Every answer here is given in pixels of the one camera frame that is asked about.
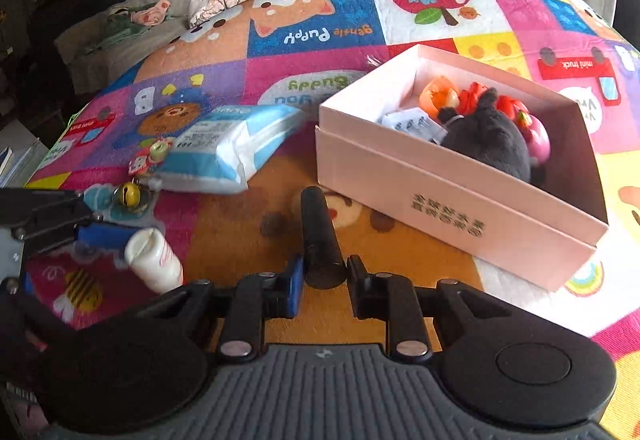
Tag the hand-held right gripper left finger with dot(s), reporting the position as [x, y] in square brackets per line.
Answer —
[295, 285]

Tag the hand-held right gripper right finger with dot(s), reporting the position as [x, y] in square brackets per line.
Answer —
[360, 285]

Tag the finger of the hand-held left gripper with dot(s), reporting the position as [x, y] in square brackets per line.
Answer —
[105, 235]
[45, 202]

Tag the gold bell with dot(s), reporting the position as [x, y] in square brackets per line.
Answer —
[127, 195]

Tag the black cylinder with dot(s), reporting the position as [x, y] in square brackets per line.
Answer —
[320, 240]

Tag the small white bottle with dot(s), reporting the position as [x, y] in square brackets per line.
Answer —
[157, 270]

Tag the pink cardboard box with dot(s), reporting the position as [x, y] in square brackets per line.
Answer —
[450, 215]

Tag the blue white tissue pack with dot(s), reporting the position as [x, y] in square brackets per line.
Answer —
[225, 145]

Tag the white battery holder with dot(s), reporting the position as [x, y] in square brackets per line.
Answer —
[410, 123]

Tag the black plush toy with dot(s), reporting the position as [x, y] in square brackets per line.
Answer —
[490, 140]

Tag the orange plastic toy cup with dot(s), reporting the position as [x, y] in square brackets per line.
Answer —
[435, 95]

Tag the red plastic toy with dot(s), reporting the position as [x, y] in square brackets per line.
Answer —
[472, 98]

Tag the pink round toy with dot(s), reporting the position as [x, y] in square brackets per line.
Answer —
[537, 140]

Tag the stack of papers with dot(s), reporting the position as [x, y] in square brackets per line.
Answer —
[20, 165]

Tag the grey bed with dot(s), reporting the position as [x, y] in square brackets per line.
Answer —
[90, 65]

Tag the green cloth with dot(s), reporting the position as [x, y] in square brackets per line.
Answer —
[115, 33]

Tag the small pink cloth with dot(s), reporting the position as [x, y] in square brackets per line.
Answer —
[152, 13]

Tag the colourful printed play mat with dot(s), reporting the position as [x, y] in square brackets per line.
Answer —
[320, 45]

